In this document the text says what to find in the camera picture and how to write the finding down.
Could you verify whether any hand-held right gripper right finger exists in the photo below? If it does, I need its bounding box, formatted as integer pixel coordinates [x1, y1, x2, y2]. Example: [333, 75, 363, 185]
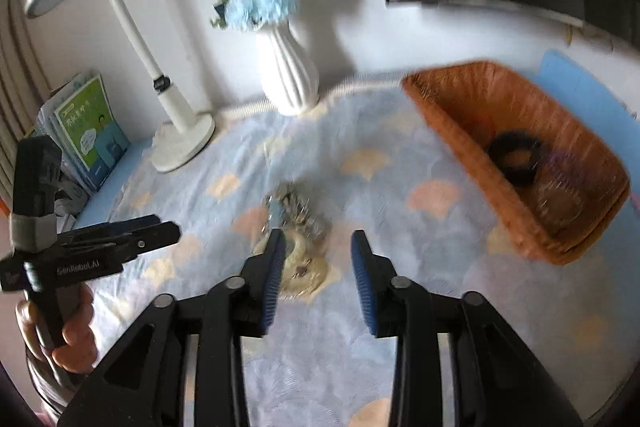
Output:
[350, 230, 584, 427]

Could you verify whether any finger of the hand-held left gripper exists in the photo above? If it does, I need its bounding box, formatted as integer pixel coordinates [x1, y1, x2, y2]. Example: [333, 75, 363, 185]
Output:
[57, 222, 182, 274]
[59, 215, 162, 242]

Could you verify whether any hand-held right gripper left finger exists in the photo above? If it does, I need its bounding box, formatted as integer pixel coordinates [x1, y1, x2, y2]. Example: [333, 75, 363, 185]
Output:
[57, 229, 289, 427]

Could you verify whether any cream spiral hair tie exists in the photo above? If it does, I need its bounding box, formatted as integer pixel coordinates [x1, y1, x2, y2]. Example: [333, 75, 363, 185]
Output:
[280, 237, 344, 303]

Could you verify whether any silver key bunch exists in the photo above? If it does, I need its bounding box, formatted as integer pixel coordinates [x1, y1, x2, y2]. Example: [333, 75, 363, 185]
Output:
[252, 183, 332, 254]

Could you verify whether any brown wicker basket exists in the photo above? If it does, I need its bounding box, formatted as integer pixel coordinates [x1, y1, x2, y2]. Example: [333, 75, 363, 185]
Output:
[401, 61, 632, 266]

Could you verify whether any person's left hand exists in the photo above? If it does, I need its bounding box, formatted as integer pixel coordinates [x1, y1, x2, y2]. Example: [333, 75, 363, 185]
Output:
[15, 284, 99, 376]

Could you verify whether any stack of green books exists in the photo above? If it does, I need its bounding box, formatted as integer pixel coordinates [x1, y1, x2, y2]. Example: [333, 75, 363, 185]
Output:
[35, 72, 132, 194]

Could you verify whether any beige curtain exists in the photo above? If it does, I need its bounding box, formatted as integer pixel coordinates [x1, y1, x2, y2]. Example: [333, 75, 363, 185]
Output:
[0, 0, 53, 208]

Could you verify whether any white desk lamp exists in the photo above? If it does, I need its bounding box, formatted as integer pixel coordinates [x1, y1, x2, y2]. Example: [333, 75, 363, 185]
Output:
[24, 0, 217, 173]

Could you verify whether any grey woven mat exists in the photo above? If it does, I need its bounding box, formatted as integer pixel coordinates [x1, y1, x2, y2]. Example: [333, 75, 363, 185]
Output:
[219, 74, 403, 120]

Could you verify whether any white ribbed vase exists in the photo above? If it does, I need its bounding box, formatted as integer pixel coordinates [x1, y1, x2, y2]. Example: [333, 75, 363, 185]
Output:
[255, 19, 321, 116]

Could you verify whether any light blue board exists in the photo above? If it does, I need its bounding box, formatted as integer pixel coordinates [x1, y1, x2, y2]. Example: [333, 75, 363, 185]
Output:
[532, 48, 640, 170]

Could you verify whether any black hair tie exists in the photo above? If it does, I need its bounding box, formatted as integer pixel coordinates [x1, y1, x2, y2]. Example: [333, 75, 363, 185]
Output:
[487, 132, 546, 186]

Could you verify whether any purple spiral hair tie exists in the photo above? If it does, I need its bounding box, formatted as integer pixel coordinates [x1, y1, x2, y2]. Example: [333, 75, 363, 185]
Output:
[541, 151, 585, 190]

